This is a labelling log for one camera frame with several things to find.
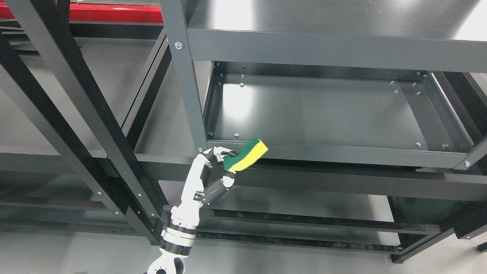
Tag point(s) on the white robotic hand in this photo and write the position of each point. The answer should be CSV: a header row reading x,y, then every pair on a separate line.
x,y
195,194

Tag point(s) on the green yellow sponge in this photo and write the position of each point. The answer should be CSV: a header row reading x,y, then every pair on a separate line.
x,y
247,156

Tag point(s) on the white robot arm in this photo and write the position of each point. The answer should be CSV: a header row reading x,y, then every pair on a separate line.
x,y
180,232

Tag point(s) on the dark grey metal shelf rack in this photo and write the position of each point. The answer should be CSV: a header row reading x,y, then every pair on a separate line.
x,y
373,112

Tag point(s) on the red bar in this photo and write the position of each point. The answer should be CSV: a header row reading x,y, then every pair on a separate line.
x,y
105,12

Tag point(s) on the black metal frame rack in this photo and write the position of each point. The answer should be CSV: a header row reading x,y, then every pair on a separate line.
x,y
74,99

